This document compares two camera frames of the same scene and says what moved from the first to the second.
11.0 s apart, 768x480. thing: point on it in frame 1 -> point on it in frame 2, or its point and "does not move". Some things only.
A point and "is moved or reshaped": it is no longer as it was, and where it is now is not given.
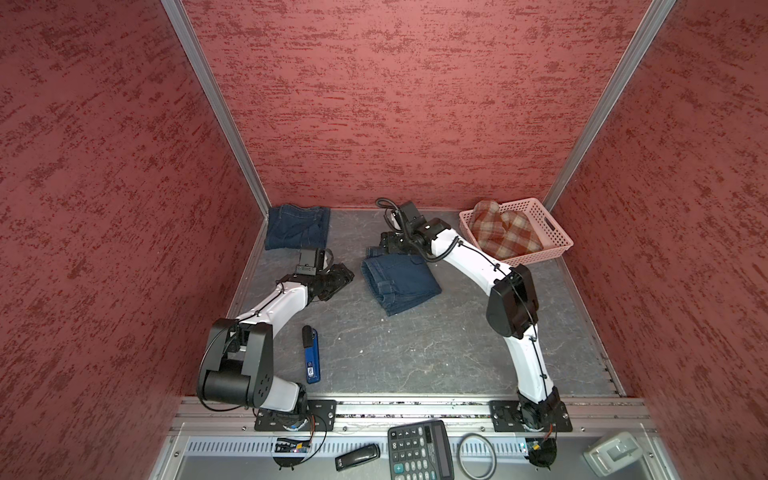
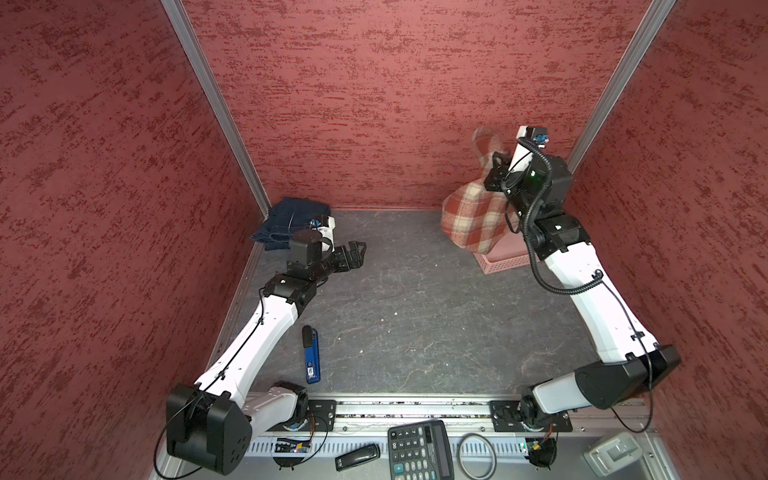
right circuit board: (542, 452) does not move
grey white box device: (611, 452) does not move
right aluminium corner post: (654, 16) does not move
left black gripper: (341, 273) -> (356, 258)
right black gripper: (390, 241) -> (501, 171)
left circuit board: (288, 445) does not move
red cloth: (504, 235) is moved or reshaped
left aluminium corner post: (190, 38) does not move
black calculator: (419, 451) does not move
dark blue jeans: (400, 282) -> (290, 215)
